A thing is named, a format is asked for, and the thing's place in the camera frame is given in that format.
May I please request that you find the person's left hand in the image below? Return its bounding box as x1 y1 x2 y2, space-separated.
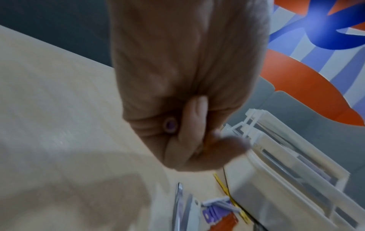
109 0 270 172

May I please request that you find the cream tiered organizer box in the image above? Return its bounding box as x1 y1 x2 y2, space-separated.
221 108 352 231

